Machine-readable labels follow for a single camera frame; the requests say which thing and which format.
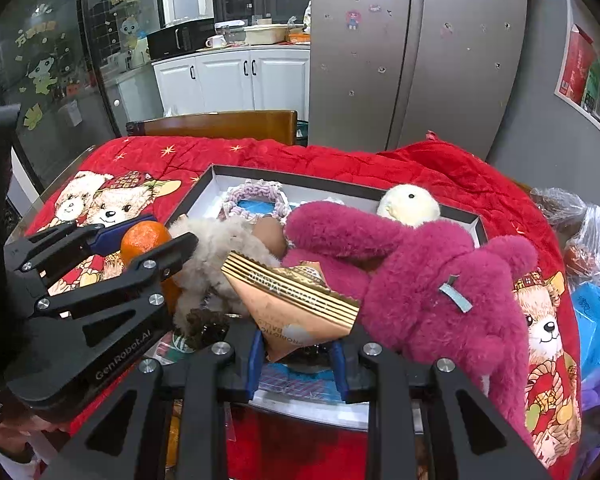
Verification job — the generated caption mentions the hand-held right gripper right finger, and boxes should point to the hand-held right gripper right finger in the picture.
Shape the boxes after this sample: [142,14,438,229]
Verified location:
[330,322,553,480]

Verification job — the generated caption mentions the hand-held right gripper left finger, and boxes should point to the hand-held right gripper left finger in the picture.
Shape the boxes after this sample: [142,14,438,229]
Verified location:
[40,322,268,480]

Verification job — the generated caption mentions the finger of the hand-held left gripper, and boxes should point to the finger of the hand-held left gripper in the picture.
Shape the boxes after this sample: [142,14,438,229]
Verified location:
[4,215,158,283]
[5,232,199,411]

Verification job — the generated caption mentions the orange tangerine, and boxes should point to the orange tangerine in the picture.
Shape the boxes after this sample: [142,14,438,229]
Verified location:
[120,220,173,267]

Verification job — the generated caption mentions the tan triangular snack packet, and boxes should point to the tan triangular snack packet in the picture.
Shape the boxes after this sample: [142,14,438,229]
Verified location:
[221,251,362,363]

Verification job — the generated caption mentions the pink plush toy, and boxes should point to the pink plush toy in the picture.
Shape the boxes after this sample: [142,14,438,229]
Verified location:
[282,200,541,453]

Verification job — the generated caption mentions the dark cardboard box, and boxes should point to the dark cardboard box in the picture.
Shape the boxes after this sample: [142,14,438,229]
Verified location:
[162,164,488,433]

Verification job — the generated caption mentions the person's left hand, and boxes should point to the person's left hand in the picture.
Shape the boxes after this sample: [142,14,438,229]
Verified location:
[0,410,75,442]

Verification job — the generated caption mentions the blue patterned card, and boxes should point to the blue patterned card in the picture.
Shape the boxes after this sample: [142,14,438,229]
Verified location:
[257,360,343,403]

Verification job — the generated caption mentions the beige fluffy plush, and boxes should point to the beige fluffy plush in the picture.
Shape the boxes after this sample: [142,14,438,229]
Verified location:
[167,215,286,333]

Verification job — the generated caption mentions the dark brown scrunchie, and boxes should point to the dark brown scrunchie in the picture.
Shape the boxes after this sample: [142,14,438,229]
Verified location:
[185,307,231,351]

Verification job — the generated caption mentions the brown round toy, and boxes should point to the brown round toy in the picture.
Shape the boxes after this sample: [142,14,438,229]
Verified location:
[252,219,287,258]

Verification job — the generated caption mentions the pink crochet scrunchie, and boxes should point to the pink crochet scrunchie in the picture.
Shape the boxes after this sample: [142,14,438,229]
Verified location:
[221,180,288,221]

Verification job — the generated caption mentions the glass door with stickers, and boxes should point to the glass door with stickers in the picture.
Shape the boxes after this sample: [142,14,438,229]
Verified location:
[0,0,163,196]

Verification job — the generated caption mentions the pale yellow chick plush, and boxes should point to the pale yellow chick plush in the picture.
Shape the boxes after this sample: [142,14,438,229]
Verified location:
[376,184,441,228]

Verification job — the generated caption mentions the red printed blanket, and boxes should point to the red printed blanket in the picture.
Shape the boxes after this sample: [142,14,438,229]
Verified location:
[17,132,583,480]

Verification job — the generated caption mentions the white kitchen cabinets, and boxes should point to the white kitchen cabinets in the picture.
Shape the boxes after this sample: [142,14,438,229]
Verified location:
[115,45,311,136]

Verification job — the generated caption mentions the black microwave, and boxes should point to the black microwave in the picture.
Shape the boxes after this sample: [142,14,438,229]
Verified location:
[146,17,216,61]

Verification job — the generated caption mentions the cream plastic basin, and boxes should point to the cream plastic basin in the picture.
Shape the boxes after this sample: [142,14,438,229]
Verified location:
[243,24,287,45]

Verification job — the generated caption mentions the clear plastic bag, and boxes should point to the clear plastic bag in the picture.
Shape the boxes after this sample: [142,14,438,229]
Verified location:
[530,187,600,291]

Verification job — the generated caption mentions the silver refrigerator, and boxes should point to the silver refrigerator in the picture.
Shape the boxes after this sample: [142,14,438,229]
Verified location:
[307,0,531,161]

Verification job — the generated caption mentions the green box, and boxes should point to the green box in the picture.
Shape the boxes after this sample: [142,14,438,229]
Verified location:
[582,62,600,111]

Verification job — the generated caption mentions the red gift box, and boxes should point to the red gift box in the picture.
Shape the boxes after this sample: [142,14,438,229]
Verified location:
[557,24,595,106]

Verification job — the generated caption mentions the white wall shelf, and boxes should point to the white wall shelf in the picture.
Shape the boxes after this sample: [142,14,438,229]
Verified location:
[552,0,600,141]

